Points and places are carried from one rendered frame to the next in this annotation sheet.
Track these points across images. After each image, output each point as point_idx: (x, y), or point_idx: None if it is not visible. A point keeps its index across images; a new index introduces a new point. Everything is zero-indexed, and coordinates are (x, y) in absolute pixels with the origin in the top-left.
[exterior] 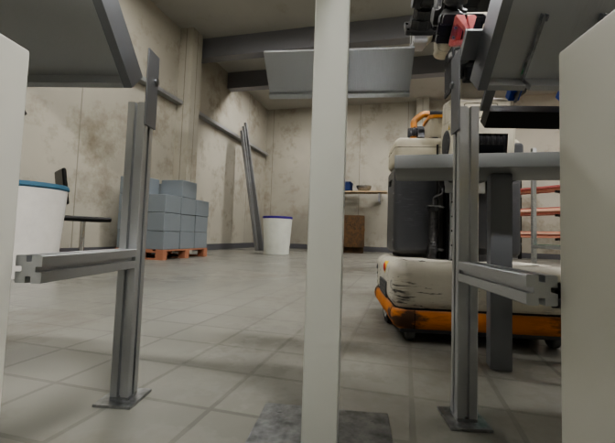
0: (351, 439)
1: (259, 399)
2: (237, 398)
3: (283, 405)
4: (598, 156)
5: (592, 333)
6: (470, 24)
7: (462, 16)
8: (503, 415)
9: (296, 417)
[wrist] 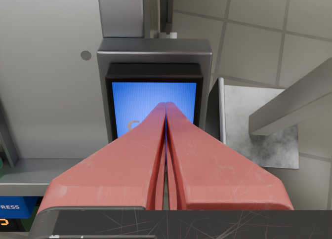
0: (240, 128)
1: (305, 179)
2: (320, 179)
3: (286, 164)
4: None
5: (159, 19)
6: (147, 131)
7: (210, 176)
8: None
9: (274, 149)
